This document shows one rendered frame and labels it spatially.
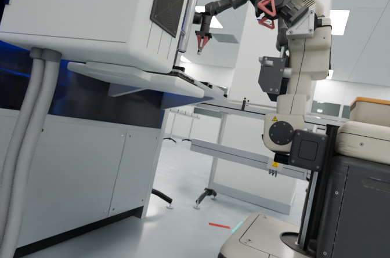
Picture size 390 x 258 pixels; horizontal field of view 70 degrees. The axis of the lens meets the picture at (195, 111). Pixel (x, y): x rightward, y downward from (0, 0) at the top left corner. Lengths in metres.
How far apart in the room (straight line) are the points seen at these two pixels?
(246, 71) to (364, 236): 2.35
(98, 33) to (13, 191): 0.49
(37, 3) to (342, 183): 1.07
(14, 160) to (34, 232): 0.49
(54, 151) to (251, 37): 2.52
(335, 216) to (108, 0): 0.95
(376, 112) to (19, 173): 1.21
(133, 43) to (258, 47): 2.67
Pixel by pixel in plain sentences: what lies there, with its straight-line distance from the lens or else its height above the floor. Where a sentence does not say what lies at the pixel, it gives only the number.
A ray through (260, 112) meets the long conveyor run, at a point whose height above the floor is 0.90.
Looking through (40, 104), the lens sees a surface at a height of 0.65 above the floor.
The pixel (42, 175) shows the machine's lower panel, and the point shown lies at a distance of 1.25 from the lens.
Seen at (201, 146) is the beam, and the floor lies 0.49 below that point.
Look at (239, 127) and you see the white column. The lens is 3.07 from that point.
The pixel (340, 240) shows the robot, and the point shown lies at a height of 0.41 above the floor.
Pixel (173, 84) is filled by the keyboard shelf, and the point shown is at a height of 0.78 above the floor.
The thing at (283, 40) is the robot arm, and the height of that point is 1.23.
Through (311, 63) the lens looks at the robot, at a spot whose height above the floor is 1.05.
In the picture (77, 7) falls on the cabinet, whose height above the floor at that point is 0.90.
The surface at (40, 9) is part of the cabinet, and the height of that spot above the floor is 0.89.
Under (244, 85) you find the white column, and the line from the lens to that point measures 3.12.
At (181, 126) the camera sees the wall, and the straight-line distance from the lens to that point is 10.55.
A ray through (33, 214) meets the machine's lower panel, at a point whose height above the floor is 0.21.
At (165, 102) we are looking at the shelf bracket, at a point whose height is 0.78.
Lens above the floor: 0.69
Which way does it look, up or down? 2 degrees up
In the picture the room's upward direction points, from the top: 12 degrees clockwise
